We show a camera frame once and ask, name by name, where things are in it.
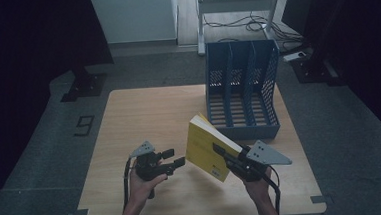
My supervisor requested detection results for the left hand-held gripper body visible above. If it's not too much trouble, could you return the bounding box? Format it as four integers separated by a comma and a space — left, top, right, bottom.
127, 138, 173, 201

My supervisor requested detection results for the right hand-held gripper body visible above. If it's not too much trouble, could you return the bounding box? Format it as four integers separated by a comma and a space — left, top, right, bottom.
226, 137, 294, 185

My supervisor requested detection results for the yellow book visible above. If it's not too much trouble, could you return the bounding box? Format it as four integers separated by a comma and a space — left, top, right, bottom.
182, 109, 247, 186

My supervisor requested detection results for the person's left hand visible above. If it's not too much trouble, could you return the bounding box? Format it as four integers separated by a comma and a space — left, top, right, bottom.
127, 157, 170, 209

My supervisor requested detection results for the person's right hand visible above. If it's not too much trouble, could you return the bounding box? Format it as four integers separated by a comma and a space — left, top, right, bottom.
241, 167, 276, 202

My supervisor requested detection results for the blue file rack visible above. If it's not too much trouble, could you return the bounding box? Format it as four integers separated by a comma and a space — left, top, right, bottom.
202, 37, 286, 144

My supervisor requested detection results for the black stand base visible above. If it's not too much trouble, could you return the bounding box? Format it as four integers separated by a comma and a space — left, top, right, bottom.
289, 45, 345, 89
58, 64, 110, 103

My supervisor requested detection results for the white power strip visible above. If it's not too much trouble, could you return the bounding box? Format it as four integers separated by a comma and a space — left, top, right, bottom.
281, 50, 308, 64

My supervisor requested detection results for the white panel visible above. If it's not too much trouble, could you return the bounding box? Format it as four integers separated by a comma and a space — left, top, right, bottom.
88, 0, 182, 51

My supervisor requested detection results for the dark curtain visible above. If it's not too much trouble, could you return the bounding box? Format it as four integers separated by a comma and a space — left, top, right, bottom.
279, 0, 381, 156
0, 0, 125, 215

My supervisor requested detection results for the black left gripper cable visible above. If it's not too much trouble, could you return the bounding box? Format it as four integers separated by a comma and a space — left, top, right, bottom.
120, 156, 137, 211

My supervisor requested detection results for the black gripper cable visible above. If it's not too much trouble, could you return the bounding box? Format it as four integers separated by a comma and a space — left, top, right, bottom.
264, 164, 283, 215
120, 156, 137, 211

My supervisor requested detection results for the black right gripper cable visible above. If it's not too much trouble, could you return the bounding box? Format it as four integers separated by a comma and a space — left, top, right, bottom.
264, 164, 283, 215

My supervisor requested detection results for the tangle of black floor cables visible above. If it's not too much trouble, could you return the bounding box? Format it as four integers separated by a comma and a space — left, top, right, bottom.
202, 8, 305, 50

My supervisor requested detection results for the white metal stand frame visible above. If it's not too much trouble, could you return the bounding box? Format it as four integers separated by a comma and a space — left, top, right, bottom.
194, 0, 287, 57

